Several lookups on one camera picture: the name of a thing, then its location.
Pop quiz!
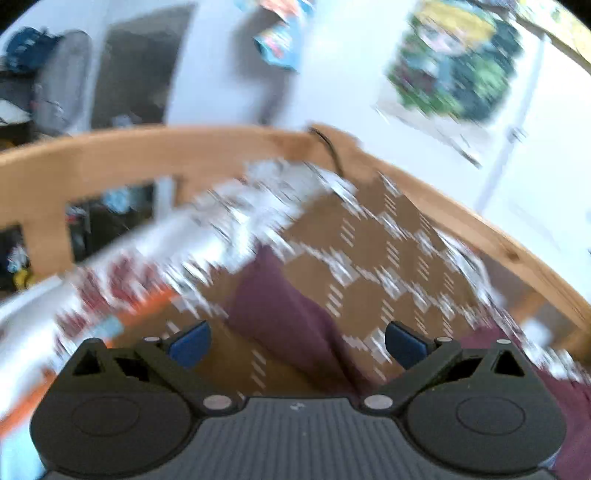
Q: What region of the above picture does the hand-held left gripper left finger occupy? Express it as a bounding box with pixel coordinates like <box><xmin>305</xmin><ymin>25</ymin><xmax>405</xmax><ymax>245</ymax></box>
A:
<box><xmin>58</xmin><ymin>320</ymin><xmax>242</xmax><ymax>416</ymax></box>

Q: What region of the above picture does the wall poster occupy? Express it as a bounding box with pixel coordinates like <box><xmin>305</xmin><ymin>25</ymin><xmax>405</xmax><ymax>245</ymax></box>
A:
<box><xmin>375</xmin><ymin>0</ymin><xmax>526</xmax><ymax>168</ymax></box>

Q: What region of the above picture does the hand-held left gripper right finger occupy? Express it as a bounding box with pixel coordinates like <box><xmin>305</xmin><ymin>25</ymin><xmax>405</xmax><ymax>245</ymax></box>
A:
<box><xmin>362</xmin><ymin>320</ymin><xmax>539</xmax><ymax>416</ymax></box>

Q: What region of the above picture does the blue bag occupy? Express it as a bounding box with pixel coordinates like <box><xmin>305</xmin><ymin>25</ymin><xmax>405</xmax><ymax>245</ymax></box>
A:
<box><xmin>4</xmin><ymin>27</ymin><xmax>60</xmax><ymax>73</ymax></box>

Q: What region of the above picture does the colourful hanging print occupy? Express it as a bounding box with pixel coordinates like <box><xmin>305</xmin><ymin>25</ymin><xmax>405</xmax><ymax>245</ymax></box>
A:
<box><xmin>233</xmin><ymin>0</ymin><xmax>315</xmax><ymax>71</ymax></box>

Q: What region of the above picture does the black cable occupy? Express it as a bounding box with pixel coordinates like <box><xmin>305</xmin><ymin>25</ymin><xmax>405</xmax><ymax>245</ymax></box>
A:
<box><xmin>307</xmin><ymin>127</ymin><xmax>346</xmax><ymax>177</ymax></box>

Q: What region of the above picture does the brown patterned blanket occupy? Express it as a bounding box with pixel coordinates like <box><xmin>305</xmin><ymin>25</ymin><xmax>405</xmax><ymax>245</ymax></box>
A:
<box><xmin>55</xmin><ymin>159</ymin><xmax>555</xmax><ymax>398</ymax></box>

